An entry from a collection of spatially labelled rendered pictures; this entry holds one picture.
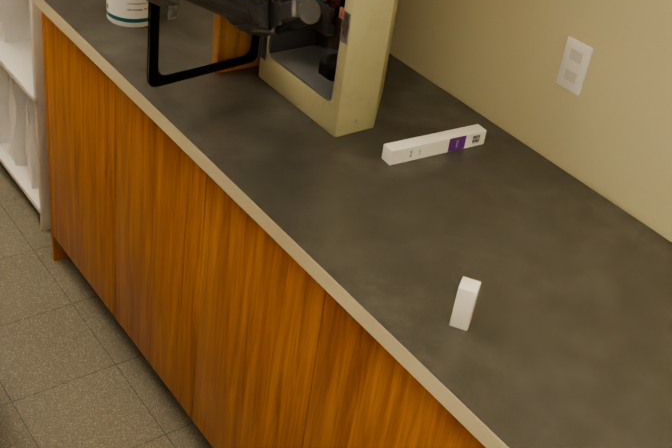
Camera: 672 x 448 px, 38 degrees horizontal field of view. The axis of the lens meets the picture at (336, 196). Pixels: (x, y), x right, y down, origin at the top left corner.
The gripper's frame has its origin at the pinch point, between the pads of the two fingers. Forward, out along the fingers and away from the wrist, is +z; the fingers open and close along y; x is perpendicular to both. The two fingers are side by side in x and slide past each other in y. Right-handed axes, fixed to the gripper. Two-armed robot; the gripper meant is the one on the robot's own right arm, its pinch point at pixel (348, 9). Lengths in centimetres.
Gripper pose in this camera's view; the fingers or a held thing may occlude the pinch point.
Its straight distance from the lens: 224.6
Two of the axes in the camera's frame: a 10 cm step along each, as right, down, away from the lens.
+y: -5.9, -5.0, 6.4
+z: 8.0, -2.3, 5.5
